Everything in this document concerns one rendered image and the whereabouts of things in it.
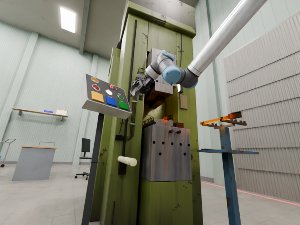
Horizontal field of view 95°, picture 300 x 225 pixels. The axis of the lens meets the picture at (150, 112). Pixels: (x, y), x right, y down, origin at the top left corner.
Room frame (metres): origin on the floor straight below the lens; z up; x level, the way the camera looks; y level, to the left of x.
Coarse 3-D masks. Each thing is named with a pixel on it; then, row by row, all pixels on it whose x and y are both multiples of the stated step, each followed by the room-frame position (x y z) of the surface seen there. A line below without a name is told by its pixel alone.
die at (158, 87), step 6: (156, 84) 1.23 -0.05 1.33; (162, 84) 1.25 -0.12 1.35; (150, 90) 1.34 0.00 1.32; (156, 90) 1.23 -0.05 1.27; (162, 90) 1.25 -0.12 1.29; (168, 90) 1.27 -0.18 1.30; (144, 96) 1.53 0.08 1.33; (150, 96) 1.38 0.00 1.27; (156, 96) 1.37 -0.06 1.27; (168, 96) 1.36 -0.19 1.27; (144, 102) 1.57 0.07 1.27; (150, 102) 1.56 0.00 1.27
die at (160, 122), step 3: (153, 120) 1.23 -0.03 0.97; (156, 120) 1.23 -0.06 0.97; (159, 120) 1.24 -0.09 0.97; (162, 120) 1.25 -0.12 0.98; (171, 120) 1.29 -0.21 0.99; (147, 123) 1.38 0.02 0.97; (156, 123) 1.23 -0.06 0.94; (159, 123) 1.24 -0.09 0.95; (162, 123) 1.25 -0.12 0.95; (165, 123) 1.26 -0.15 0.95; (168, 123) 1.27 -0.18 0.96; (171, 123) 1.29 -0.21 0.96
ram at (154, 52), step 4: (152, 48) 1.21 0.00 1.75; (152, 52) 1.21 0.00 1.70; (156, 52) 1.22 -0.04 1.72; (148, 56) 1.31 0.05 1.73; (152, 56) 1.21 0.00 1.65; (156, 56) 1.22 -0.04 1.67; (172, 56) 1.29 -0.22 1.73; (148, 60) 1.30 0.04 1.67; (152, 60) 1.21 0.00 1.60; (148, 64) 1.29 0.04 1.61; (160, 76) 1.24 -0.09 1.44; (156, 80) 1.24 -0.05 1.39; (160, 80) 1.24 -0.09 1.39; (164, 80) 1.26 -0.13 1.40; (152, 84) 1.29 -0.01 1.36; (168, 84) 1.27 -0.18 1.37; (172, 84) 1.29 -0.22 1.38; (176, 84) 1.31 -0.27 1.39
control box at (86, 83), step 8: (80, 80) 0.89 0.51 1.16; (88, 80) 0.84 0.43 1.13; (80, 88) 0.86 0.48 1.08; (88, 88) 0.80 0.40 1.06; (104, 88) 0.92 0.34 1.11; (112, 88) 0.98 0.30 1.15; (120, 88) 1.06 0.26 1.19; (88, 96) 0.77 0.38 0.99; (104, 96) 0.87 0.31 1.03; (112, 96) 0.93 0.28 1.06; (88, 104) 0.79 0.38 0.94; (96, 104) 0.81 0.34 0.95; (104, 104) 0.84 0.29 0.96; (128, 104) 1.02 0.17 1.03; (104, 112) 0.90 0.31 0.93; (112, 112) 0.92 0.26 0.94; (120, 112) 0.95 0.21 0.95; (128, 112) 0.98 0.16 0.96
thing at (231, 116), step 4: (236, 112) 1.01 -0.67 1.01; (240, 112) 0.99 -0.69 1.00; (228, 116) 1.06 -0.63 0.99; (232, 116) 1.05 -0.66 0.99; (236, 116) 1.02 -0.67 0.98; (240, 116) 0.99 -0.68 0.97; (208, 120) 1.26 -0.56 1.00; (212, 120) 1.22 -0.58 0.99; (216, 120) 1.18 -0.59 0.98; (200, 124) 1.35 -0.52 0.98
